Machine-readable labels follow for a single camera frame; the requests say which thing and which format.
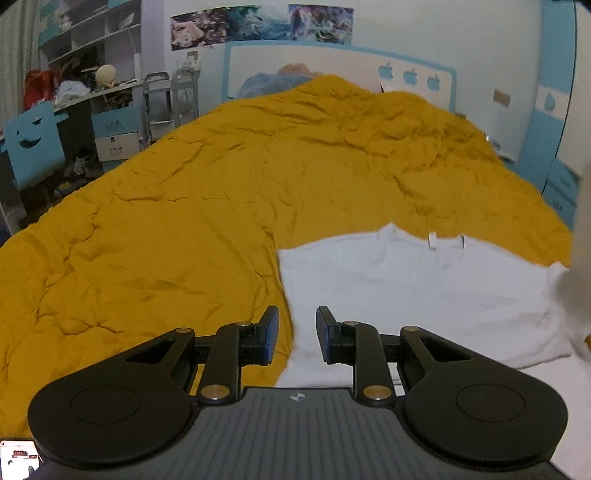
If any grey trolley cart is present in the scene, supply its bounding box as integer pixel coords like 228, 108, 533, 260
143, 69, 201, 139

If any cluttered desk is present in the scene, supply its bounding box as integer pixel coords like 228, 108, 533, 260
0, 78, 148, 222

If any white plastic bag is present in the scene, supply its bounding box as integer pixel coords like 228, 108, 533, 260
54, 80, 93, 104

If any white and blue headboard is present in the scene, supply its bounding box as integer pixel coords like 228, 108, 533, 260
225, 39, 458, 116

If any white wall shelf unit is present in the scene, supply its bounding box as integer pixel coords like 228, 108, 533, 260
36, 0, 144, 65

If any white curtain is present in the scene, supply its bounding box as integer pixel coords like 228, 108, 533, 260
0, 9, 42, 125

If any brown plush toy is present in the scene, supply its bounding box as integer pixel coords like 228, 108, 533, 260
277, 62, 324, 79

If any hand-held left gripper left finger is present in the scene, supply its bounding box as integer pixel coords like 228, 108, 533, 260
122, 305, 281, 407

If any yellow quilted blanket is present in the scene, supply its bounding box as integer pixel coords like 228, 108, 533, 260
0, 74, 575, 439

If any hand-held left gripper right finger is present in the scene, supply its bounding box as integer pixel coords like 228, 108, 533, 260
315, 305, 474, 407

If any smartphone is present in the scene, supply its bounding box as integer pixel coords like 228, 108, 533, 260
0, 438, 40, 480

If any white printed t-shirt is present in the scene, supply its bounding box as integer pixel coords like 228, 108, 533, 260
276, 223, 575, 389

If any blue and white wardrobe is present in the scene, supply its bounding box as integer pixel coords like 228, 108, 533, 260
519, 0, 591, 222

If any wall poster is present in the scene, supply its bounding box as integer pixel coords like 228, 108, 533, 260
170, 4, 355, 51

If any blue chair with face cutout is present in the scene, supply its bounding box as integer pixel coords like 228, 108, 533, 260
0, 102, 68, 190

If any blue and white drawer unit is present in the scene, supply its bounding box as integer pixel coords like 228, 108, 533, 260
91, 108, 141, 162

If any red bag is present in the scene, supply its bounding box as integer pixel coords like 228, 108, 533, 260
24, 70, 61, 109

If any blue pillow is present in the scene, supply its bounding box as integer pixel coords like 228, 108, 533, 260
238, 72, 315, 99

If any white bed sheet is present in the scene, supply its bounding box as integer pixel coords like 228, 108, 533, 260
512, 346, 591, 480

